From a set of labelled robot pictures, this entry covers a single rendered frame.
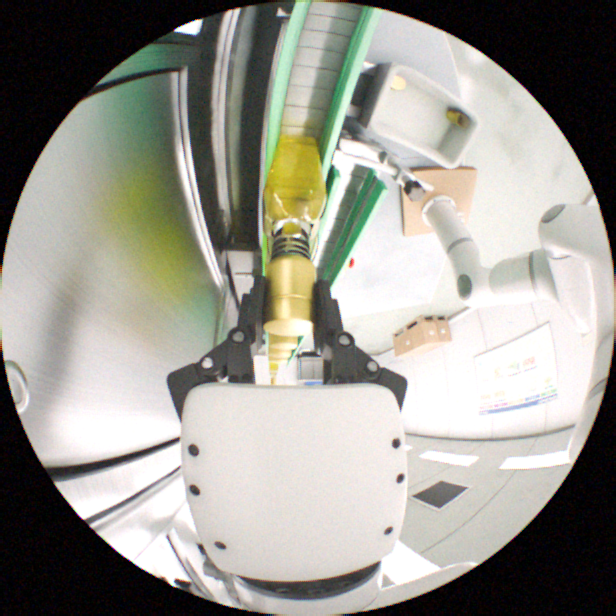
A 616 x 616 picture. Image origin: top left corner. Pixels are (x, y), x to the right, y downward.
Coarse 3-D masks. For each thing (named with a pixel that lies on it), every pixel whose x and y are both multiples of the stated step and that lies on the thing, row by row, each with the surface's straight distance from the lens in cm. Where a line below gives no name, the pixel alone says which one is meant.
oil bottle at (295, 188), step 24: (288, 144) 29; (312, 144) 30; (288, 168) 21; (312, 168) 22; (264, 192) 18; (288, 192) 17; (312, 192) 17; (264, 216) 17; (288, 216) 16; (312, 216) 17
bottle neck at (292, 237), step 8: (280, 224) 16; (288, 224) 16; (296, 224) 16; (304, 224) 16; (280, 232) 15; (288, 232) 15; (296, 232) 15; (304, 232) 16; (280, 240) 15; (288, 240) 14; (296, 240) 14; (304, 240) 15; (272, 248) 15; (280, 248) 14; (288, 248) 14; (296, 248) 14; (304, 248) 14; (272, 256) 14; (304, 256) 14
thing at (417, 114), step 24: (408, 72) 42; (384, 96) 40; (408, 96) 50; (432, 96) 52; (384, 120) 48; (408, 120) 50; (432, 120) 53; (480, 120) 51; (408, 144) 44; (432, 144) 55; (456, 144) 52
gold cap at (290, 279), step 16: (288, 256) 13; (272, 272) 13; (288, 272) 12; (304, 272) 13; (272, 288) 12; (288, 288) 12; (304, 288) 12; (272, 304) 12; (288, 304) 11; (304, 304) 11; (272, 320) 11; (288, 320) 11; (304, 320) 11
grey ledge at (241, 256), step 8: (232, 248) 54; (240, 248) 54; (248, 248) 54; (256, 248) 53; (232, 256) 56; (240, 256) 55; (248, 256) 55; (232, 264) 59; (240, 264) 58; (248, 264) 58; (232, 272) 62; (240, 272) 61; (248, 272) 61; (240, 280) 65; (248, 280) 65; (240, 288) 70; (248, 288) 69; (240, 296) 75
